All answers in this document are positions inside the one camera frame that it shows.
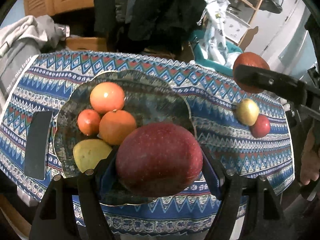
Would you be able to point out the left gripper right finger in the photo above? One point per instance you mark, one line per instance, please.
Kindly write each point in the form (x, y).
(263, 215)

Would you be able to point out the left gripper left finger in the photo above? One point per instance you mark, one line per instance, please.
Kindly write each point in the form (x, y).
(55, 216)

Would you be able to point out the yellow pear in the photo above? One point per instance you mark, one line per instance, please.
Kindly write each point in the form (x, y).
(88, 153)
(247, 112)

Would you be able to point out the small tangerine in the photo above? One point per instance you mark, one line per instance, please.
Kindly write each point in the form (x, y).
(88, 122)
(243, 68)

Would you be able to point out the dark red apple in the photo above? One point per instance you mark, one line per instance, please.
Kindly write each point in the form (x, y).
(158, 160)

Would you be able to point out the small tangerine front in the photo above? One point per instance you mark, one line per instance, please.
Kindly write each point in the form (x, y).
(88, 122)

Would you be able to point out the large orange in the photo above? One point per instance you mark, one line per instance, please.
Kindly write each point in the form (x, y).
(115, 126)

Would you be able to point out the person's right hand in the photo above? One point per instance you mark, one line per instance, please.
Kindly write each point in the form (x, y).
(309, 170)

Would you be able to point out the patterned blue tablecloth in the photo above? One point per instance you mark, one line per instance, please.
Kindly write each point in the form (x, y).
(48, 81)

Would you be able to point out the black smartphone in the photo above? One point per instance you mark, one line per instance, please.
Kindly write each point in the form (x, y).
(37, 146)

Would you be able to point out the grey hanging bag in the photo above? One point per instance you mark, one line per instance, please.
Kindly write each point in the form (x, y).
(273, 6)

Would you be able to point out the white rice bag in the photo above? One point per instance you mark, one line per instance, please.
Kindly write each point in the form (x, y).
(214, 14)

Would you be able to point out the wooden shelf rack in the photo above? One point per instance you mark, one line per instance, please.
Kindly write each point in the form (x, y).
(245, 5)

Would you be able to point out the teal storage box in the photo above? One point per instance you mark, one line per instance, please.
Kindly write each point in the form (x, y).
(210, 57)

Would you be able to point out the dark glass scalloped plate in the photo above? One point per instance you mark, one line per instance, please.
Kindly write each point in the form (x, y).
(148, 98)

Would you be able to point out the black hanging coat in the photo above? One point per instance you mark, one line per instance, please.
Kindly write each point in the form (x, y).
(131, 26)

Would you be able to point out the cardboard box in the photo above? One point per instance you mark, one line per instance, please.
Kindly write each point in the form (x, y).
(86, 43)

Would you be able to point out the pile of grey clothes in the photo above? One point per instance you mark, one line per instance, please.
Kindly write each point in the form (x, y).
(22, 40)

